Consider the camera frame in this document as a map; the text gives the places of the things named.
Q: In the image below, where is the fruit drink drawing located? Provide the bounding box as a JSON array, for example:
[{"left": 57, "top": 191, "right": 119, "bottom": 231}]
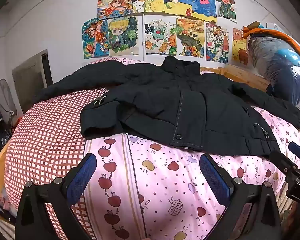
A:
[{"left": 143, "top": 16, "right": 178, "bottom": 56}]

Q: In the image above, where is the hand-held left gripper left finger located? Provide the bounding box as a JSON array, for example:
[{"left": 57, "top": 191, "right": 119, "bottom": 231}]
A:
[{"left": 15, "top": 152, "right": 98, "bottom": 240}]

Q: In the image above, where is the brown bears drawing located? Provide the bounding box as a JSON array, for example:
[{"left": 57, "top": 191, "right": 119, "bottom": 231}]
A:
[{"left": 231, "top": 27, "right": 250, "bottom": 66}]

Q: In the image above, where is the orange-haired girl drawing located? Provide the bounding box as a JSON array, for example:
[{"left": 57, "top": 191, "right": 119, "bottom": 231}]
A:
[{"left": 97, "top": 0, "right": 133, "bottom": 19}]

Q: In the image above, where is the pink octopus sea drawing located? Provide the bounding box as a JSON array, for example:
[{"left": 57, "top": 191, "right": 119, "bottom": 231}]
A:
[{"left": 189, "top": 0, "right": 218, "bottom": 22}]

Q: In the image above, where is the wooden bed frame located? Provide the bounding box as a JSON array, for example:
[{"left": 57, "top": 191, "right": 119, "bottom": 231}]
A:
[{"left": 4, "top": 56, "right": 300, "bottom": 240}]

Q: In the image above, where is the blond child drawing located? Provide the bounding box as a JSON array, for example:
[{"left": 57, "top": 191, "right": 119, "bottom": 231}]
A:
[{"left": 107, "top": 16, "right": 140, "bottom": 57}]

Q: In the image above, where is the grey standing fan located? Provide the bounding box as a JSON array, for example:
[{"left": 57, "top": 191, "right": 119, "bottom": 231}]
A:
[{"left": 0, "top": 79, "right": 18, "bottom": 128}]

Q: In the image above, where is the blue plastic bedding bag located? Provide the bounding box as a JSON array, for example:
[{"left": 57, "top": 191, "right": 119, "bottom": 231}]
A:
[{"left": 247, "top": 36, "right": 300, "bottom": 106}]

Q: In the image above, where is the girl on blue drawing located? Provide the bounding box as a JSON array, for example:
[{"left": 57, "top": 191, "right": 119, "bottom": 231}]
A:
[{"left": 81, "top": 18, "right": 110, "bottom": 60}]

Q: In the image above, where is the red-haired figure drawing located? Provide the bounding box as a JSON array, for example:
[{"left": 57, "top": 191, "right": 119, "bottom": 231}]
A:
[{"left": 213, "top": 0, "right": 237, "bottom": 21}]

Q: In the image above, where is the black padded jacket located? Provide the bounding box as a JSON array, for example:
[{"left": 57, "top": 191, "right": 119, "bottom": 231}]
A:
[{"left": 34, "top": 56, "right": 300, "bottom": 160}]

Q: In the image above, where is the wooden bed headboard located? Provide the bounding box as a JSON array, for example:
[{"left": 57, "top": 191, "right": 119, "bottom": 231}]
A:
[{"left": 200, "top": 64, "right": 271, "bottom": 92}]

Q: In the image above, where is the orange fabric bag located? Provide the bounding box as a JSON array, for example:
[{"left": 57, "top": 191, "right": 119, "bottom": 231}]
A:
[{"left": 241, "top": 21, "right": 300, "bottom": 66}]

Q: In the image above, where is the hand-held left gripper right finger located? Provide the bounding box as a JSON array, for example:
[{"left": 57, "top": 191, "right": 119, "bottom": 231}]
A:
[{"left": 199, "top": 153, "right": 282, "bottom": 240}]

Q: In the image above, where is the city buildings drawing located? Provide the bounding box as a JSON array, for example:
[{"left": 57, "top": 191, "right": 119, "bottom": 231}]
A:
[{"left": 205, "top": 22, "right": 230, "bottom": 64}]

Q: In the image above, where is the orange fields landscape drawing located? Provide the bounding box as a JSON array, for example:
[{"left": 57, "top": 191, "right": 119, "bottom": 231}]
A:
[{"left": 176, "top": 16, "right": 206, "bottom": 57}]

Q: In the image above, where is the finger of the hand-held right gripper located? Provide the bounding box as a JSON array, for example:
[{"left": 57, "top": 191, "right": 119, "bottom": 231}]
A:
[
  {"left": 288, "top": 141, "right": 300, "bottom": 161},
  {"left": 269, "top": 150, "right": 300, "bottom": 178}
]

